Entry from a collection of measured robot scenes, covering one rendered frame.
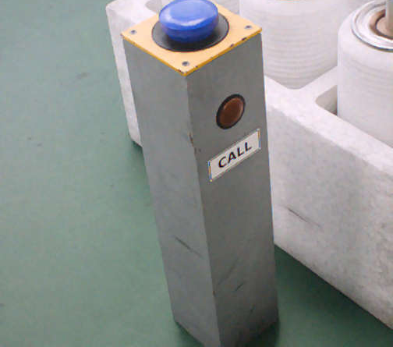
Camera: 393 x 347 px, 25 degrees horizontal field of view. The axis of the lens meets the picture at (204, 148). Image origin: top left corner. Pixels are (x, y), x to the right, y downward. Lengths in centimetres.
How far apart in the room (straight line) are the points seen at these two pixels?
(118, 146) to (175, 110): 42
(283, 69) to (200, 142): 19
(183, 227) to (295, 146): 13
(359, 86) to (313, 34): 8
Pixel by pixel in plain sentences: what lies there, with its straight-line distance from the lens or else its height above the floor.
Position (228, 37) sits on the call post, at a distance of 60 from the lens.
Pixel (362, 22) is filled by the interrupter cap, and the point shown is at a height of 25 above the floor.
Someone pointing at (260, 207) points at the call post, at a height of 15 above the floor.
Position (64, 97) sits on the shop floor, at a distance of 111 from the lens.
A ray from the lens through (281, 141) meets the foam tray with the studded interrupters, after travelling 77.
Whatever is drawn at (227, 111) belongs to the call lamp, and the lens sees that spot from 61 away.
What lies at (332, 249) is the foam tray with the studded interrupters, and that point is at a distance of 81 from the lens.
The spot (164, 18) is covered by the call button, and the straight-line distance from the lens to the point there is 60.
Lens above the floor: 65
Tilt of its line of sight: 41 degrees down
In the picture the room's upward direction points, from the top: 7 degrees counter-clockwise
